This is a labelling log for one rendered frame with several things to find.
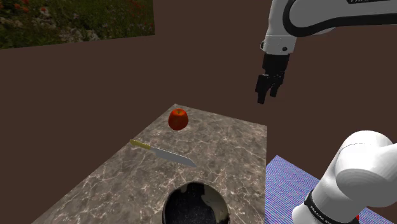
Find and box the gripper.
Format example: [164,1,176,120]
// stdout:
[255,53,291,105]

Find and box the red apple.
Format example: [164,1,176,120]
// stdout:
[168,108,190,131]

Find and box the blue striped robot stand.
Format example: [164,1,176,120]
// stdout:
[264,155,394,224]

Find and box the black speckled bowl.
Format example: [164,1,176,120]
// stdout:
[162,181,230,224]

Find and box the yellow-handled kitchen knife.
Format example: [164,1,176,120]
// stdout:
[129,139,198,168]

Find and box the flower garden wall picture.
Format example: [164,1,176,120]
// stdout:
[0,0,156,50]

